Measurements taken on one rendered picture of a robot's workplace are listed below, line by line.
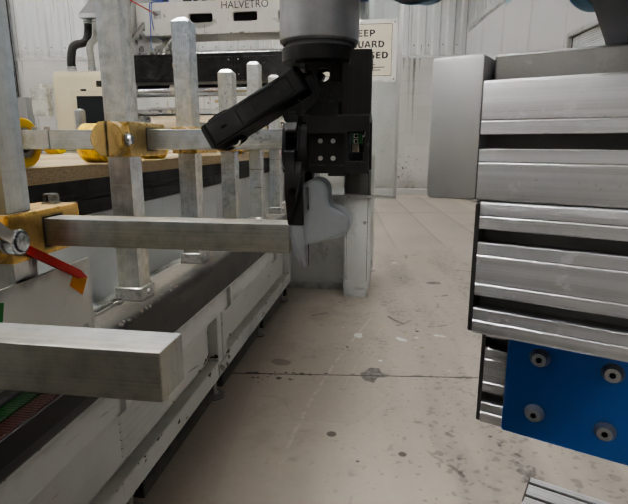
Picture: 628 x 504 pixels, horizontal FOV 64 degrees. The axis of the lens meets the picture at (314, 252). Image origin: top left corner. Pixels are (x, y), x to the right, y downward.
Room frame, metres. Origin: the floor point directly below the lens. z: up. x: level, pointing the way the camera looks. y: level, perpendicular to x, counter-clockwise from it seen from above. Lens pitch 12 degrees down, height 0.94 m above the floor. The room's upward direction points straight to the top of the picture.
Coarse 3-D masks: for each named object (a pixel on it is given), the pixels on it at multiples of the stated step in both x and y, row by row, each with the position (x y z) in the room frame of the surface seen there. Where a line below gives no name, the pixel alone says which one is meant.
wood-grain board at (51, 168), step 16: (48, 160) 1.19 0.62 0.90; (64, 160) 1.19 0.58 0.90; (80, 160) 1.19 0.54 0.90; (144, 160) 1.20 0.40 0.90; (160, 160) 1.28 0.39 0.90; (176, 160) 1.38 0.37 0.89; (208, 160) 1.62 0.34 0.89; (240, 160) 1.96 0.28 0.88; (32, 176) 0.82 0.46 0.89; (48, 176) 0.86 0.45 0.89; (64, 176) 0.90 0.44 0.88; (80, 176) 0.95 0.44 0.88; (96, 176) 1.00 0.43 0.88
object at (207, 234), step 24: (72, 216) 0.55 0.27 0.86; (96, 216) 0.55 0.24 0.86; (120, 216) 0.55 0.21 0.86; (48, 240) 0.54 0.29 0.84; (72, 240) 0.53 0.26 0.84; (96, 240) 0.53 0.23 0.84; (120, 240) 0.52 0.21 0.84; (144, 240) 0.52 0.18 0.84; (168, 240) 0.52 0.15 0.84; (192, 240) 0.51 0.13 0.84; (216, 240) 0.51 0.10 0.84; (240, 240) 0.50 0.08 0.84; (264, 240) 0.50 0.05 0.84; (288, 240) 0.50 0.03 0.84
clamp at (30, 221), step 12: (36, 204) 0.58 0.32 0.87; (48, 204) 0.58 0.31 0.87; (60, 204) 0.58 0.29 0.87; (72, 204) 0.59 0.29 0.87; (0, 216) 0.49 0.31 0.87; (12, 216) 0.49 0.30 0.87; (24, 216) 0.51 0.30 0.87; (36, 216) 0.53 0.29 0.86; (48, 216) 0.55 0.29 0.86; (12, 228) 0.49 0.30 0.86; (24, 228) 0.51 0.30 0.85; (36, 228) 0.53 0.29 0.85; (36, 240) 0.52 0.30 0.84; (0, 252) 0.47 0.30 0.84; (48, 252) 0.54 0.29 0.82; (12, 264) 0.49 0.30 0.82
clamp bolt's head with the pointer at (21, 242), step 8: (16, 240) 0.47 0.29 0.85; (24, 240) 0.48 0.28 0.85; (0, 248) 0.47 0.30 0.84; (16, 248) 0.47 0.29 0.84; (24, 248) 0.48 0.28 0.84; (32, 248) 0.51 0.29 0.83; (32, 256) 0.51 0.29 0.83; (40, 256) 0.52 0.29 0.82; (48, 256) 0.53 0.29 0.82; (48, 264) 0.53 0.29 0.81; (56, 264) 0.54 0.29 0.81; (64, 264) 0.56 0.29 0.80; (72, 272) 0.57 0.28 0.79; (80, 272) 0.58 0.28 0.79
